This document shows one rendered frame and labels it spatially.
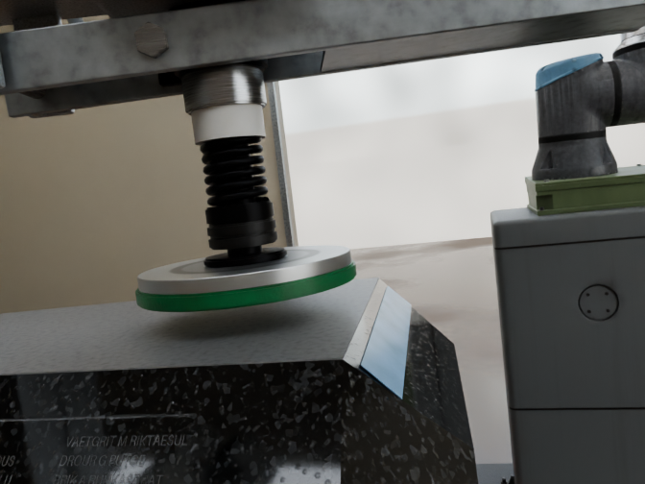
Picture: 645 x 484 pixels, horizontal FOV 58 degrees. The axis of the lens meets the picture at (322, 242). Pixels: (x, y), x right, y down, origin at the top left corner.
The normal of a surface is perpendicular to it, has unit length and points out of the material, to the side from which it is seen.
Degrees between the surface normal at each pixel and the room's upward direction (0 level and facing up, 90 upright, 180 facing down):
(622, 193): 90
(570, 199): 90
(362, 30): 90
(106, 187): 90
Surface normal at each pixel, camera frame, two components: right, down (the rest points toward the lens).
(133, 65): 0.05, 0.08
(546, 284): -0.26, 0.11
